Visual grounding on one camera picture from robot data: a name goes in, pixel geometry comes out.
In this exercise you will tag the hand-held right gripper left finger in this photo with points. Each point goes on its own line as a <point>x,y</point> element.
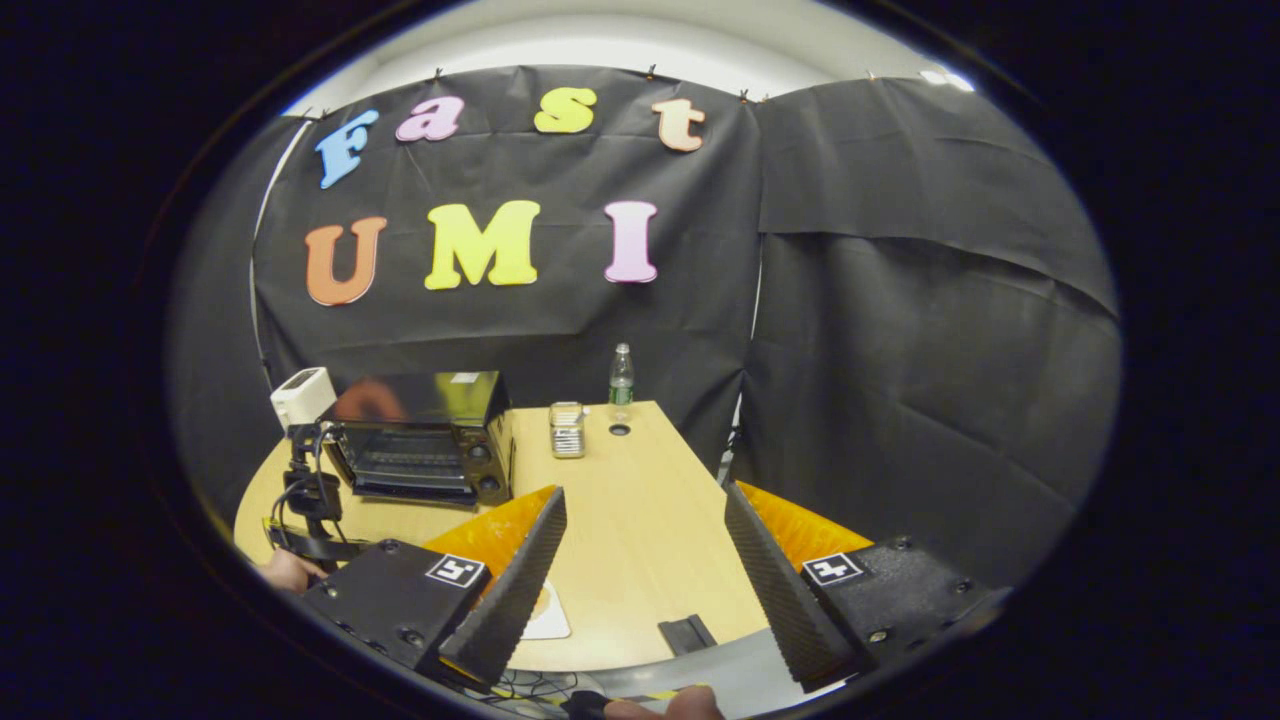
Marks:
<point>515,590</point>

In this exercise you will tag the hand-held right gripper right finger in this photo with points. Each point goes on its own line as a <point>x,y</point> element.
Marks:
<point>775,590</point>

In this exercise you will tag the tan pancake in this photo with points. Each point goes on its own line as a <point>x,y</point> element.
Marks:
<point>541,604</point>

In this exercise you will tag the black rectangular holder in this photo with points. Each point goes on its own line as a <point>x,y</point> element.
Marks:
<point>687,634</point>

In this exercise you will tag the clear ribbed glass jar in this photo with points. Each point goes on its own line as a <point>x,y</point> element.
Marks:
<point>567,430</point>

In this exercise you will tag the ceiling light panel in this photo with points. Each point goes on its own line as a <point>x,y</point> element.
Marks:
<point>945,78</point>

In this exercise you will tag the black electric oven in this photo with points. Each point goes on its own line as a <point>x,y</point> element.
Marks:
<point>420,400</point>

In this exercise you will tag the black backdrop cloth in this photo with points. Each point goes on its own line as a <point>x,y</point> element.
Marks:
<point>900,350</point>

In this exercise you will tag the white toaster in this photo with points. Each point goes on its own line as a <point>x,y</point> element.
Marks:
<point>300,395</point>

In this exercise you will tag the green water bottle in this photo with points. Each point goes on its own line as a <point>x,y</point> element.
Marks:
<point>621,385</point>

